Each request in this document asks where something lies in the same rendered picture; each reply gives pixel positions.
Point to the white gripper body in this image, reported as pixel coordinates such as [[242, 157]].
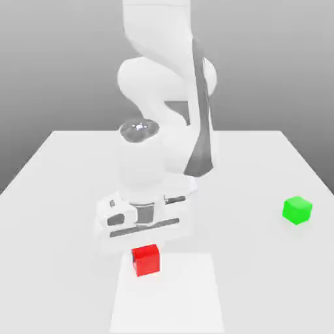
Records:
[[146, 233]]

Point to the small green cube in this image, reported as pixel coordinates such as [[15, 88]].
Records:
[[297, 210]]

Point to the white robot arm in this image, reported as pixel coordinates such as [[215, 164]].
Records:
[[154, 86]]

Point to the small red cube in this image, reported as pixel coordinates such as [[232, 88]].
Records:
[[146, 261]]

